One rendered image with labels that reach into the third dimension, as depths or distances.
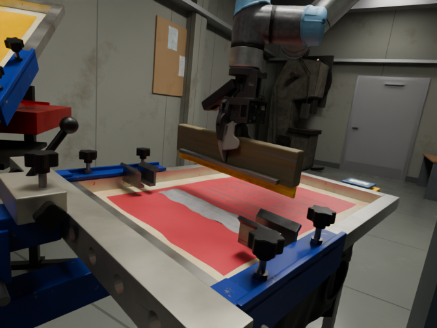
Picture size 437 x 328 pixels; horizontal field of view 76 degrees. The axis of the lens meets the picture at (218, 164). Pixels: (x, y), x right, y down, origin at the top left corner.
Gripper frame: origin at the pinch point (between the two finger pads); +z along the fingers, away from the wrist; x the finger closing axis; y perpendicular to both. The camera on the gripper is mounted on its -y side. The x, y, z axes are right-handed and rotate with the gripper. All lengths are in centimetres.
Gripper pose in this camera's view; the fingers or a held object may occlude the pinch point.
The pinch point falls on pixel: (228, 155)
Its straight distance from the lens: 68.8
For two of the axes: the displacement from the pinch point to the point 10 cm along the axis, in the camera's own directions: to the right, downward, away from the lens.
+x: 7.0, -0.8, 7.1
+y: 7.1, 2.2, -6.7
